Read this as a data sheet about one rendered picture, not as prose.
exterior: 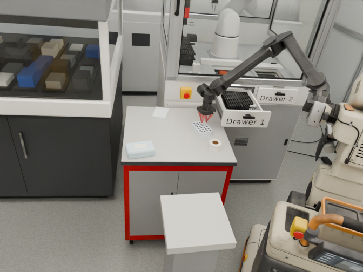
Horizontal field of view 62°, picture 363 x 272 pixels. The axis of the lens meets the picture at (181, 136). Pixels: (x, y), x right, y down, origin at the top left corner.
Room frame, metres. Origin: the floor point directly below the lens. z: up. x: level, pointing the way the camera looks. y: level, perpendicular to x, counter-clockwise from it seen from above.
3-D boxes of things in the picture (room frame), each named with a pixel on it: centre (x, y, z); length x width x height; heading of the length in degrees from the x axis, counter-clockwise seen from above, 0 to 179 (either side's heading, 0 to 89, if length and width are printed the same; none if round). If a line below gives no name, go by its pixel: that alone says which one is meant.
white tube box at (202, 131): (1.54, -0.12, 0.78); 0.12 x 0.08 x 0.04; 29
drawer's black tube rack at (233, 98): (1.76, -0.34, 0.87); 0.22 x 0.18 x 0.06; 9
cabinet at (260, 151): (2.37, -0.29, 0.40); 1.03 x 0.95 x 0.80; 99
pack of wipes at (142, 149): (1.27, 0.21, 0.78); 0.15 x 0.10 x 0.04; 114
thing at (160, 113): (1.70, 0.15, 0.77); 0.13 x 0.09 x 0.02; 175
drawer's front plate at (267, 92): (1.93, -0.63, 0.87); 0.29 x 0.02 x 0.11; 99
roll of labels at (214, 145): (1.39, -0.19, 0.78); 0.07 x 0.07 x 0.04
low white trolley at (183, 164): (1.52, 0.04, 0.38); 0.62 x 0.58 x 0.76; 99
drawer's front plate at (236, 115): (1.57, -0.37, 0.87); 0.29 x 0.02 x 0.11; 99
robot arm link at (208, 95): (1.58, -0.13, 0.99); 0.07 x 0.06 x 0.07; 30
